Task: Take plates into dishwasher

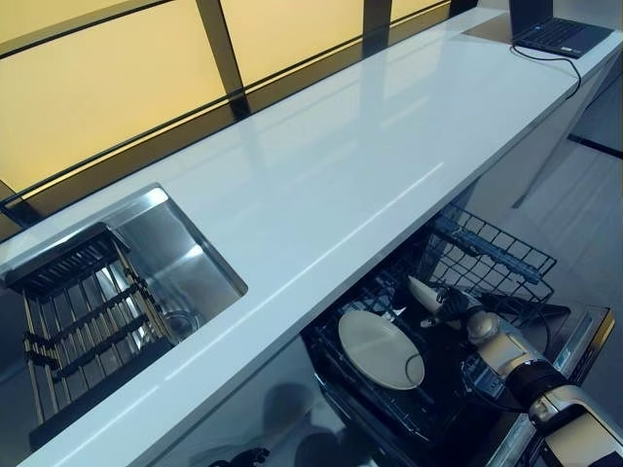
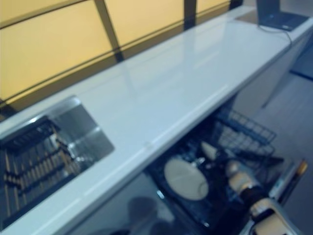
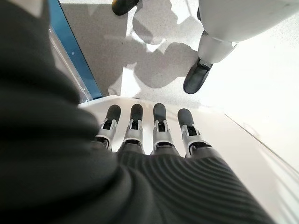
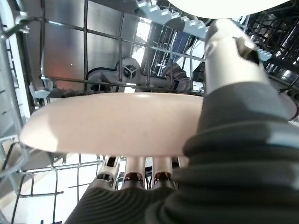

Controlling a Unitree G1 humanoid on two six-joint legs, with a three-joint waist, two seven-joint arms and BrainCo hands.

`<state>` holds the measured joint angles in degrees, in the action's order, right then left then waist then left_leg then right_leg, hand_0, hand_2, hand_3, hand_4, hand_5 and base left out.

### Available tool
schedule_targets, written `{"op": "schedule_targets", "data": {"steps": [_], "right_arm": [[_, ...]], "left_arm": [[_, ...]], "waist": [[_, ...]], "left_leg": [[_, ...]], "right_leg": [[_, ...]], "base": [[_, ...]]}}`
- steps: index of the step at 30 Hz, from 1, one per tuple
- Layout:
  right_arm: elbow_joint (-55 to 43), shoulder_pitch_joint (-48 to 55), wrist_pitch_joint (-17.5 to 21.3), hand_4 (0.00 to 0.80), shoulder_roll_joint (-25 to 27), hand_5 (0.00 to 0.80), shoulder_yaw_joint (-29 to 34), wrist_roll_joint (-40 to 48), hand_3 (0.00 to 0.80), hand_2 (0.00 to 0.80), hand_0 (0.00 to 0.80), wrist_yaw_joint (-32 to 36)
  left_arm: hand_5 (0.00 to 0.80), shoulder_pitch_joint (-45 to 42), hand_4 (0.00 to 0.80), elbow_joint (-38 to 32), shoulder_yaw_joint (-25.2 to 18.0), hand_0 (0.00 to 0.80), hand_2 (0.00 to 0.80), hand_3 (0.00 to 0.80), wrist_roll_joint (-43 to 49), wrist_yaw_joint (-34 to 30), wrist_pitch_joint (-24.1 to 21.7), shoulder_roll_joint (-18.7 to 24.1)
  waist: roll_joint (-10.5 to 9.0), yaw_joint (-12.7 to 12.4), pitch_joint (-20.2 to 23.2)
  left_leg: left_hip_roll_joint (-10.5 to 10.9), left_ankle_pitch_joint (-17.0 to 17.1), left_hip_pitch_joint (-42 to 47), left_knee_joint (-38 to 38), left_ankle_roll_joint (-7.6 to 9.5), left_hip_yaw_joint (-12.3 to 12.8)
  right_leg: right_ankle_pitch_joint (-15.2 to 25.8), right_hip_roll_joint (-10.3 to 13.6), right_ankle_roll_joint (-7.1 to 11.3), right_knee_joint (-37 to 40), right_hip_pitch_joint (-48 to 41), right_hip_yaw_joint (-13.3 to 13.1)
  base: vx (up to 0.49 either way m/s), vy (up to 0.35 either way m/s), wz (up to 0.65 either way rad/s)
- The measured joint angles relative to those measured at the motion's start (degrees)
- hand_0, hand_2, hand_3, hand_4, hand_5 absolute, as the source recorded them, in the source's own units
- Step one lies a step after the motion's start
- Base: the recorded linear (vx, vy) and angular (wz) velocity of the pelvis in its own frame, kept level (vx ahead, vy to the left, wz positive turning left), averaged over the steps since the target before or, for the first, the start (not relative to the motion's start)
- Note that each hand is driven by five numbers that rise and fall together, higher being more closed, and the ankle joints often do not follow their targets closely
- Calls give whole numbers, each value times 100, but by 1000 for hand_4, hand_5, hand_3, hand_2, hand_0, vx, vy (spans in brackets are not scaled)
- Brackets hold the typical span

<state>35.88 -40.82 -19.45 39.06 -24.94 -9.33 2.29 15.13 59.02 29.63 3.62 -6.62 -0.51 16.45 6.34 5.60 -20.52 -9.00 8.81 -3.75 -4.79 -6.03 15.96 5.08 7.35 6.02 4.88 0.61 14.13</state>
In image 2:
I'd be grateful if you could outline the black laptop cable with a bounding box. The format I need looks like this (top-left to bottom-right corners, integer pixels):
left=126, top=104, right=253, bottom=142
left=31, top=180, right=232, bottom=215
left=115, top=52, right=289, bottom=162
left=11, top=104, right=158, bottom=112
left=258, top=25, right=293, bottom=47

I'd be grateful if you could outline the stainless steel sink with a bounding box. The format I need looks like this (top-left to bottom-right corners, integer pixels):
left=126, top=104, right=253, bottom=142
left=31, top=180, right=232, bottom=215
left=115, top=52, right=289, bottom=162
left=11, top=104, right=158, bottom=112
left=0, top=95, right=115, bottom=230

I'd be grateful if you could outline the dark wire dishwasher rack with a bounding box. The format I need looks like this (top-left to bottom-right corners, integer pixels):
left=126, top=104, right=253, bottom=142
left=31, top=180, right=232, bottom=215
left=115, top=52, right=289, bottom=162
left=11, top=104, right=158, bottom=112
left=146, top=132, right=286, bottom=229

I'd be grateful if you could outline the white cabinet door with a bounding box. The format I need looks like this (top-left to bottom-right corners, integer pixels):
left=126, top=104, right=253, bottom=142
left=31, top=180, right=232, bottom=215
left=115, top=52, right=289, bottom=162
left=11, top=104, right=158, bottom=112
left=80, top=171, right=178, bottom=235

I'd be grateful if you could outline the tan flat board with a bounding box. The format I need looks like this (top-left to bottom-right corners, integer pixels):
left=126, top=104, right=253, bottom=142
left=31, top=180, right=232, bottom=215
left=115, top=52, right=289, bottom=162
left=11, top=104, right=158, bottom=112
left=235, top=11, right=260, bottom=24

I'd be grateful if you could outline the wire grid dishwasher basket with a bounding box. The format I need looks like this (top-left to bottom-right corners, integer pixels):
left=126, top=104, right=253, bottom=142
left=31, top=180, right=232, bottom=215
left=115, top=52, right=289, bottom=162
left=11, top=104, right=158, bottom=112
left=212, top=109, right=277, bottom=158

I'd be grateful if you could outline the black roll-up drying rack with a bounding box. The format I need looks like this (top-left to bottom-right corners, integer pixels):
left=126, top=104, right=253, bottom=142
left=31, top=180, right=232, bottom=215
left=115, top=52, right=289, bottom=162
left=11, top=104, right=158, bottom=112
left=0, top=116, right=83, bottom=221

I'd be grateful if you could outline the black laptop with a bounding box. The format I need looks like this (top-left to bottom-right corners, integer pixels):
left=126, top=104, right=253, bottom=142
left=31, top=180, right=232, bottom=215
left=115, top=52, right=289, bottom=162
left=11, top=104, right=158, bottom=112
left=256, top=0, right=309, bottom=32

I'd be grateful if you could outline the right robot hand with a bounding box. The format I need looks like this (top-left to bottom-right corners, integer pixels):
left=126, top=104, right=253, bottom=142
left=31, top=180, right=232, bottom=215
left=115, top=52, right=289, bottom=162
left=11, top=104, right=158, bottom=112
left=215, top=149, right=236, bottom=170

